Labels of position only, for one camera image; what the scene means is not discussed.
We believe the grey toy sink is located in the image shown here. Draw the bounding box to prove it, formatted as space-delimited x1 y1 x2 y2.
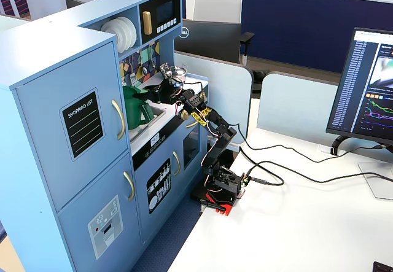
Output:
128 99 167 146

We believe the white toy plate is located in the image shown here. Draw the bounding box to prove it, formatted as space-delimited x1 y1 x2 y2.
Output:
121 17 134 50
100 18 129 53
127 17 138 46

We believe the blue oven door with window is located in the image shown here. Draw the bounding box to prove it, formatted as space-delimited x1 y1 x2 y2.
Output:
180 112 208 190

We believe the short gold freezer handle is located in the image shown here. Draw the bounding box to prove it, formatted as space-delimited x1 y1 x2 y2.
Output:
123 171 136 202

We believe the red table clamp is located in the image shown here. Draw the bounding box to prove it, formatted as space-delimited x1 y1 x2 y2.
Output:
205 192 236 217

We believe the steel toy slotted spatula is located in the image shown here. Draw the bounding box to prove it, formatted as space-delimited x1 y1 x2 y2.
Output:
129 55 138 84

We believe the black power cable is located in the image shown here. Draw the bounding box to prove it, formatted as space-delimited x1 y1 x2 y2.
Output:
242 161 393 184

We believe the black camera cable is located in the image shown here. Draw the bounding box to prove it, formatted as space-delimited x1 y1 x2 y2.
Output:
228 123 386 164

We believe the blue freezer door with dispenser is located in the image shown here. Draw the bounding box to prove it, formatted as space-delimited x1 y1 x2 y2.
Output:
57 150 142 272

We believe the steel toy pot with lid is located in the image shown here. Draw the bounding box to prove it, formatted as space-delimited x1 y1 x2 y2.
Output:
169 64 189 84

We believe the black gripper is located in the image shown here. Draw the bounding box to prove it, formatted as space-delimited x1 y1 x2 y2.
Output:
143 77 182 104

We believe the green plastic container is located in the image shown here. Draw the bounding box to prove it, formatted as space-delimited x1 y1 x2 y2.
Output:
122 85 155 131

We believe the tall blue fridge door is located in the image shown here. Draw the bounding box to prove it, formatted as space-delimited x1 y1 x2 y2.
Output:
15 41 131 210

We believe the gold microwave handle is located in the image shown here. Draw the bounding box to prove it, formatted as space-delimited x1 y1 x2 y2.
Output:
142 10 154 36

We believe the black Dell monitor back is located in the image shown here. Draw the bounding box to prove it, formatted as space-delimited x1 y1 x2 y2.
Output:
174 18 246 65

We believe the black microwave door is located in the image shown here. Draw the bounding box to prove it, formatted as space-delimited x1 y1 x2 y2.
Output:
138 0 181 44

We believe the silver monitor stand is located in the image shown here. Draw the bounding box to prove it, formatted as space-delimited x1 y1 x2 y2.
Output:
330 135 393 201

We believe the computer monitor with graphs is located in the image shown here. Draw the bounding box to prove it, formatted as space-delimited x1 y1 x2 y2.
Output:
325 27 393 146

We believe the long gold fridge handle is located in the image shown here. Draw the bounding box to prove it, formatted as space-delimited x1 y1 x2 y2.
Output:
111 99 126 141

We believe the grey water dispenser panel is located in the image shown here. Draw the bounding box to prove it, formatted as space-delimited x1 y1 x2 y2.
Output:
87 195 125 260

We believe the black shopping list board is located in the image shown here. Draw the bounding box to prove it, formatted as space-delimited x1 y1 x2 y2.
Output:
59 88 106 161

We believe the small black device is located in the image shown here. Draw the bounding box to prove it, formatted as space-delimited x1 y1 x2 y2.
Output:
372 261 393 272

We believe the pale desk divider panel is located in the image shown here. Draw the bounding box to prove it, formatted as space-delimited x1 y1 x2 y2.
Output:
257 71 340 138
174 52 254 146

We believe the blue toy kitchen unit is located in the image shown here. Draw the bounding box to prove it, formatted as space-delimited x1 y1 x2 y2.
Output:
0 0 210 272

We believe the blue dishwasher door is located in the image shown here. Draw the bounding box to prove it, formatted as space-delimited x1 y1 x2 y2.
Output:
134 136 185 248

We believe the white office chair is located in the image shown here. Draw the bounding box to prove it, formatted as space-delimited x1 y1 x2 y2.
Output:
192 0 255 66

